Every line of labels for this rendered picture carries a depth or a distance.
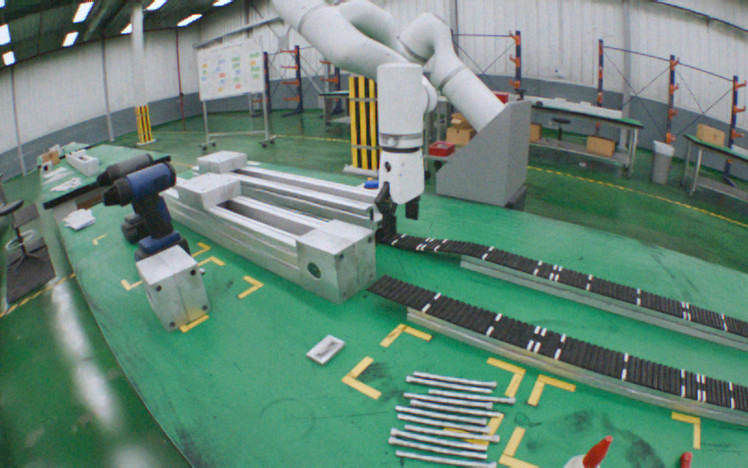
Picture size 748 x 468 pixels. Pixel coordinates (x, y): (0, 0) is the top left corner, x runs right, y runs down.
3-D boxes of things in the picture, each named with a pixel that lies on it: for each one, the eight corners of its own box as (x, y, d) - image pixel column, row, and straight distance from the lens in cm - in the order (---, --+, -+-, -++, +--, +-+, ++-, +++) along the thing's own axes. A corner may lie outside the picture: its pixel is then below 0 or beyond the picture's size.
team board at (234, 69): (199, 151, 710) (189, 51, 705) (215, 145, 746) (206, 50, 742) (264, 149, 616) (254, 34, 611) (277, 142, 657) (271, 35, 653)
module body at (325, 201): (393, 229, 84) (393, 194, 80) (367, 246, 76) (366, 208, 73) (217, 181, 142) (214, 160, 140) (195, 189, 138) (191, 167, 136)
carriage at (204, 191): (243, 205, 92) (239, 179, 90) (206, 220, 87) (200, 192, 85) (213, 195, 105) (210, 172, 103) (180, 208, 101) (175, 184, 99)
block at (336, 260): (383, 272, 67) (382, 225, 63) (339, 305, 59) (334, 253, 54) (346, 259, 72) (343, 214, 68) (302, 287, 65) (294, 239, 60)
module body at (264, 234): (339, 264, 71) (335, 224, 67) (302, 287, 65) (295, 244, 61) (174, 197, 135) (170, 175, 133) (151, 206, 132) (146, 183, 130)
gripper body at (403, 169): (403, 149, 64) (403, 208, 67) (431, 140, 73) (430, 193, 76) (368, 144, 68) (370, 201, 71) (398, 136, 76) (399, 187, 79)
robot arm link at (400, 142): (406, 136, 64) (406, 153, 64) (431, 130, 71) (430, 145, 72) (367, 133, 68) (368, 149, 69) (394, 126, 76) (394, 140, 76)
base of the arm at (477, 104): (491, 134, 126) (454, 95, 129) (525, 99, 117) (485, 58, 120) (463, 151, 110) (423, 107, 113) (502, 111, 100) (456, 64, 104)
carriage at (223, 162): (249, 173, 122) (246, 153, 120) (221, 183, 116) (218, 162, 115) (225, 168, 135) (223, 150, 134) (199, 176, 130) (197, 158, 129)
